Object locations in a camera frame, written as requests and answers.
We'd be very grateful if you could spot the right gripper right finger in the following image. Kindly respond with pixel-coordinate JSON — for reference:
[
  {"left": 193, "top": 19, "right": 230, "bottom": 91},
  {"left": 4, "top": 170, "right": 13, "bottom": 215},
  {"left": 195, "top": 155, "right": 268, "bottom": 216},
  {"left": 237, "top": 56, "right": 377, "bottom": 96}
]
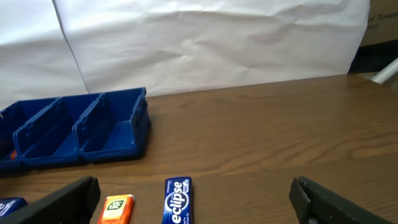
[{"left": 289, "top": 175, "right": 396, "bottom": 224}]

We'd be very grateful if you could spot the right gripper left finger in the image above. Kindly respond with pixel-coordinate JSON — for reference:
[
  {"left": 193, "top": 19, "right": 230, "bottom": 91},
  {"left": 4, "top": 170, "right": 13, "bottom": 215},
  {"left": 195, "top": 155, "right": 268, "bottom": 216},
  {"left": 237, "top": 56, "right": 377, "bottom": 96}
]
[{"left": 0, "top": 175, "right": 101, "bottom": 224}]

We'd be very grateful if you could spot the blue candy pack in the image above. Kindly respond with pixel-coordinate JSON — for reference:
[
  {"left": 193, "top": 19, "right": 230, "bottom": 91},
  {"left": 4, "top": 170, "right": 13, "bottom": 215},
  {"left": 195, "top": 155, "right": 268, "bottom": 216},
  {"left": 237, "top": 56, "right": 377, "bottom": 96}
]
[
  {"left": 0, "top": 197, "right": 29, "bottom": 218},
  {"left": 160, "top": 176, "right": 194, "bottom": 224}
]

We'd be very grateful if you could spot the blue tray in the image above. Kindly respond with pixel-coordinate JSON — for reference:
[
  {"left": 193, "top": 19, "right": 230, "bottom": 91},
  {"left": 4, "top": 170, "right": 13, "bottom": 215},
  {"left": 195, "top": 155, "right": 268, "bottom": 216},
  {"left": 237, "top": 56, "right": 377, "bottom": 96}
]
[{"left": 0, "top": 86, "right": 152, "bottom": 170}]

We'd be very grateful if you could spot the brown cardboard box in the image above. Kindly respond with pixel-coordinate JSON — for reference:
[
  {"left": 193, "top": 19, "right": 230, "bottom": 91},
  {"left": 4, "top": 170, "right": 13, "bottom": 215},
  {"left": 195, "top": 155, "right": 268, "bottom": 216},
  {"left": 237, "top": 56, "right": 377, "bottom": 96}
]
[{"left": 360, "top": 0, "right": 398, "bottom": 47}]

